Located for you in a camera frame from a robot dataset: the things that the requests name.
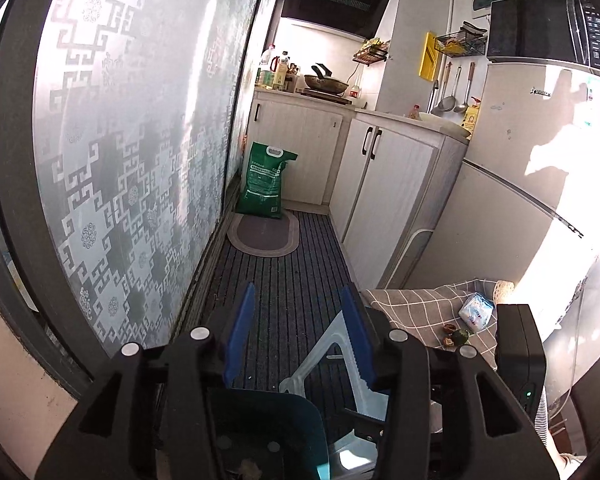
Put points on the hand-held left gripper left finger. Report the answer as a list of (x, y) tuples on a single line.
[(237, 335)]

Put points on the white basin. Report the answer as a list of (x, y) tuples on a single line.
[(445, 125)]

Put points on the grey oval floor mat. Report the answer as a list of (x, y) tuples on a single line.
[(262, 235)]

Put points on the induction cooker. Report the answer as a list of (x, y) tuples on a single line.
[(325, 96)]

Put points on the metal faucet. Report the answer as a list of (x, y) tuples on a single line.
[(434, 95)]

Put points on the black microwave oven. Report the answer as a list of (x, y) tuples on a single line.
[(535, 30)]

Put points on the beige refrigerator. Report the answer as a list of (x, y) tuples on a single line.
[(505, 200)]

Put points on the row of condiment bottles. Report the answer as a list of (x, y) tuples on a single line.
[(287, 77)]

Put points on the light plastic stool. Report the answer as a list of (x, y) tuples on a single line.
[(325, 360)]

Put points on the person's right forearm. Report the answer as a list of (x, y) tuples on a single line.
[(542, 425)]

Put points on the patterned frosted glass door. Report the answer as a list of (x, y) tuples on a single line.
[(266, 10), (130, 135)]

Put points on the yellow cutting board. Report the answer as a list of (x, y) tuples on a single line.
[(427, 57)]

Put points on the green rice bag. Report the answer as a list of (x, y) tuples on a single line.
[(265, 180)]

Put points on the black frying pan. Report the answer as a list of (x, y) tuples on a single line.
[(325, 82)]

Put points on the green food scrap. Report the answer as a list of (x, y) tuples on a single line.
[(463, 336)]

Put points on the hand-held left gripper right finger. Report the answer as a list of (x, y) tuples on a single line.
[(357, 335)]

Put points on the large oil bottle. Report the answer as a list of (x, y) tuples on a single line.
[(268, 67)]

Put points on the brown food scrap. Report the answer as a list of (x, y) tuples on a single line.
[(448, 343)]

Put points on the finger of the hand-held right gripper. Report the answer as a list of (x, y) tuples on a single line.
[(360, 424)]

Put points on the dark striped floor carpet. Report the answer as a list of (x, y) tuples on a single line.
[(290, 280)]

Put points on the white stove cabinet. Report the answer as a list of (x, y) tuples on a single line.
[(300, 150)]

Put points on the metal soup ladle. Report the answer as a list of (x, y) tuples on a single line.
[(462, 102)]

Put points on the white sink cabinet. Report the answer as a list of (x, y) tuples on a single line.
[(400, 185)]

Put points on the grey checked tablecloth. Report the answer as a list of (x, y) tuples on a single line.
[(420, 310)]

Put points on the wall spice rack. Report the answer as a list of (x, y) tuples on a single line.
[(372, 52)]

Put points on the metal strainer ladle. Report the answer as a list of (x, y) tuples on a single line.
[(444, 102)]

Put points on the blue wet wipes pack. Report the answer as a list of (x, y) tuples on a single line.
[(475, 310)]

